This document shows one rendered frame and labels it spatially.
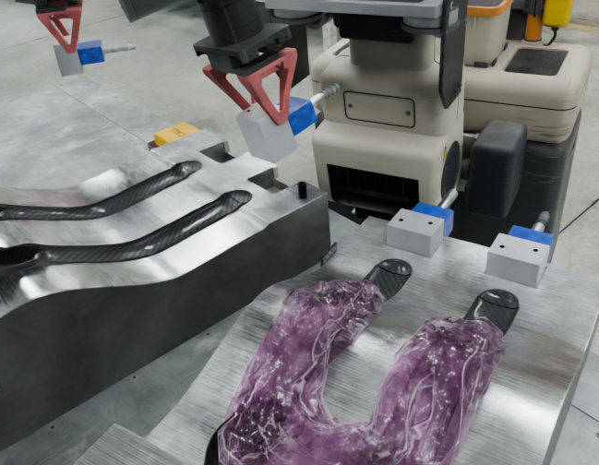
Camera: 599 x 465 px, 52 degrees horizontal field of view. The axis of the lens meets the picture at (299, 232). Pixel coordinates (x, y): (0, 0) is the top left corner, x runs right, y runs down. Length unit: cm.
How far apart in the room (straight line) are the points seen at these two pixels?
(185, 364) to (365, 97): 55
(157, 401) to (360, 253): 25
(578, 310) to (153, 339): 41
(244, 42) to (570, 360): 42
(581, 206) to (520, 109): 122
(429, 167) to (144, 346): 54
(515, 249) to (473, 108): 65
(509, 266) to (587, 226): 169
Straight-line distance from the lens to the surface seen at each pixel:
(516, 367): 50
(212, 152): 84
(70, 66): 115
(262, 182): 76
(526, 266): 62
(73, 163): 109
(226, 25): 65
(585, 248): 220
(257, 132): 69
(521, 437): 46
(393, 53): 100
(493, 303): 62
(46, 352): 59
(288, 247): 69
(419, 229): 65
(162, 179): 79
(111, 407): 63
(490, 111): 125
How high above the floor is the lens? 125
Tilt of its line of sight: 35 degrees down
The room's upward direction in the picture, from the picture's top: 6 degrees counter-clockwise
